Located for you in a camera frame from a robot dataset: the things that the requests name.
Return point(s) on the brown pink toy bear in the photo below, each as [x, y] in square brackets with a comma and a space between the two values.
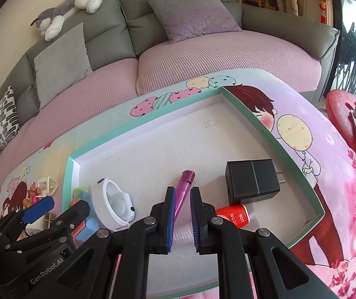
[33, 193]

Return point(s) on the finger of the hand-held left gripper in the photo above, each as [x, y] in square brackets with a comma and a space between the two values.
[37, 210]
[71, 218]

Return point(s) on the black and white patterned pillow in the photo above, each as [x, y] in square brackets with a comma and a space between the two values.
[6, 118]

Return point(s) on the white puppy-shaped cup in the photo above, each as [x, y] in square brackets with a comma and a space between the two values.
[118, 205]

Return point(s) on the lilac knit sofa cover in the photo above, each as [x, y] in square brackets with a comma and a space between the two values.
[215, 56]

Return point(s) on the pink translucent tube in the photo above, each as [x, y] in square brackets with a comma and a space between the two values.
[184, 187]

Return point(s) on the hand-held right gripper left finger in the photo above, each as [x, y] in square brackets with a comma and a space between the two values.
[170, 221]

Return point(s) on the white hair clip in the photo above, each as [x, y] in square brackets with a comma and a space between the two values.
[55, 187]

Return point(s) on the red plastic stool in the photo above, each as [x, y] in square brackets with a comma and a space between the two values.
[341, 115]

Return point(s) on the black metal rack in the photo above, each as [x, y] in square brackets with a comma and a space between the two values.
[352, 53]

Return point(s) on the grey sofa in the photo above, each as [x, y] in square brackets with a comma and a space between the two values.
[109, 15]

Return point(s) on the teal cardboard box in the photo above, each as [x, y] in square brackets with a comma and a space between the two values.
[171, 143]

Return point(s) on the lilac grey pillow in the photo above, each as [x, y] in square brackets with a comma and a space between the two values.
[193, 12]

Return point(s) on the grey white plush dog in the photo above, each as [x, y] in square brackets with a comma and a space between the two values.
[68, 6]

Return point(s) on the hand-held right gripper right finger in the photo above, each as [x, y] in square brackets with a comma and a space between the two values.
[195, 224]

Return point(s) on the black power adapter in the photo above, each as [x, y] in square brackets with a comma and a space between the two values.
[249, 180]

